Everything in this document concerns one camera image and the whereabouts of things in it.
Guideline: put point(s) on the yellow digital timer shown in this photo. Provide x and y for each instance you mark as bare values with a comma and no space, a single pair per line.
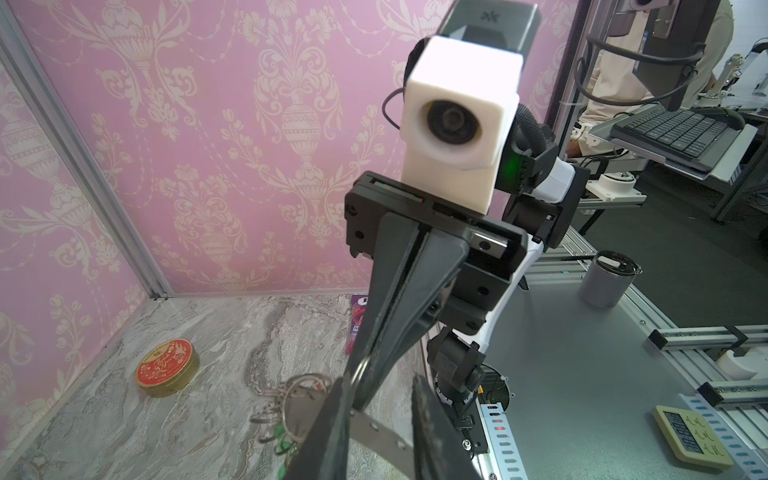
691,438

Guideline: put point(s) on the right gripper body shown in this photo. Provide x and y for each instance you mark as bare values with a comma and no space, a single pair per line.
496,249

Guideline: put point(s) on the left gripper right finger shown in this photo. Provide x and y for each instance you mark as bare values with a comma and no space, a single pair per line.
438,454

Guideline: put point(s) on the aluminium front rail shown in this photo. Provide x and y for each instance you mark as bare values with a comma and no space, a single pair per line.
502,459

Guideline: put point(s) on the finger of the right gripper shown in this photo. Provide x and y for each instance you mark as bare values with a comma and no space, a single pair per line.
395,239
436,260

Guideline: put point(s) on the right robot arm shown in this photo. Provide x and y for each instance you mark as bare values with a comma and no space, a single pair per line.
535,190

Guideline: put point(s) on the black keyboard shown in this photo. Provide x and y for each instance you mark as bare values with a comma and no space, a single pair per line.
694,138

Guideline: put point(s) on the red round tin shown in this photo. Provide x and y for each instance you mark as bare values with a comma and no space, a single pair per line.
168,368

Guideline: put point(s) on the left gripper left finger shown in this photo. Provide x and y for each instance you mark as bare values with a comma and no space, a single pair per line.
325,449

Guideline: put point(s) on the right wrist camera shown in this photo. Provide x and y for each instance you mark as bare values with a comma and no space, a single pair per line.
460,100

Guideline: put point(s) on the grey cylindrical cup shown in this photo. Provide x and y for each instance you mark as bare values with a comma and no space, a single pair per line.
608,277

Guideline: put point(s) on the purple candy bag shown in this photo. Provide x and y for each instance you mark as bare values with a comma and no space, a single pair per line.
358,308

